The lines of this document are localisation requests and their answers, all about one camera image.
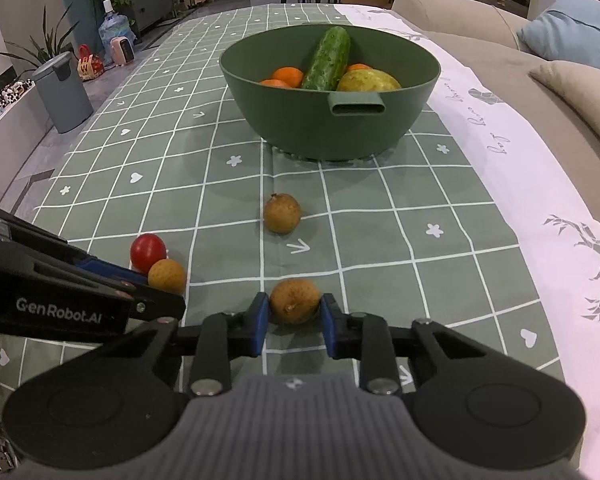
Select green cucumber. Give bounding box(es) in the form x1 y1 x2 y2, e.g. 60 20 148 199
301 26 351 91

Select blue water bottle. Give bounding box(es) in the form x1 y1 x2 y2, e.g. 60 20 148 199
98 0 136 64

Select beige cushion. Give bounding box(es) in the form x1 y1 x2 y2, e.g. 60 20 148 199
530 61 600 137

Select yellow-green pear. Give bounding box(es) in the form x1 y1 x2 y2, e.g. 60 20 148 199
337 68 401 92

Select brown longan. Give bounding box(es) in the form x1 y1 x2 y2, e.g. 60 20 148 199
263 193 302 235
270 278 321 325
147 259 187 296

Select green bowl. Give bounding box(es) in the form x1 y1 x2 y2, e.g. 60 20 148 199
220 23 441 162

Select light blue cushion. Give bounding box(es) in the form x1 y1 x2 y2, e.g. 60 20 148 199
518 0 600 70

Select small orange mandarin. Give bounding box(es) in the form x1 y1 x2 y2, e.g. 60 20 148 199
260 78 291 89

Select large orange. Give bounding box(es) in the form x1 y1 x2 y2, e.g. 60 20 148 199
271 66 304 88

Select green potted plant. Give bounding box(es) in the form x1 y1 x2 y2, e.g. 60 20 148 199
0 4 79 79

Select green checked tablecloth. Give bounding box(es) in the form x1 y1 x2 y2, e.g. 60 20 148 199
0 3 600 466

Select red cherry tomato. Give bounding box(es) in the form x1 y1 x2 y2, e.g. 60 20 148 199
130 233 166 274

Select pink small heater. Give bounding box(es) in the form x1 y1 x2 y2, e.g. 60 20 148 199
110 36 135 66

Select beige sofa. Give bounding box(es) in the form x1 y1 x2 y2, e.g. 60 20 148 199
392 0 600 222

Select grey trash bin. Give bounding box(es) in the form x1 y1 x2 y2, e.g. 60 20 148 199
31 51 94 133

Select red toy basket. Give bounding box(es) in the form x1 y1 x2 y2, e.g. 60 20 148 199
78 44 105 81

